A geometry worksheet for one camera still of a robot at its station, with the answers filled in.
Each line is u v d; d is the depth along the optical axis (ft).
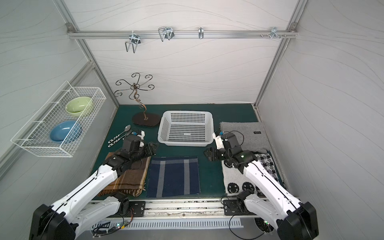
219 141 2.35
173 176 2.69
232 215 2.18
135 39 2.57
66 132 2.18
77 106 2.40
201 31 2.36
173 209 2.46
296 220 1.26
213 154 2.22
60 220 1.25
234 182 2.57
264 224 2.35
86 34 2.65
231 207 2.41
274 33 2.51
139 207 2.41
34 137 1.90
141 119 3.61
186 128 3.75
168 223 2.31
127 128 3.44
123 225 2.21
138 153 2.19
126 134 3.39
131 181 2.62
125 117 3.73
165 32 2.50
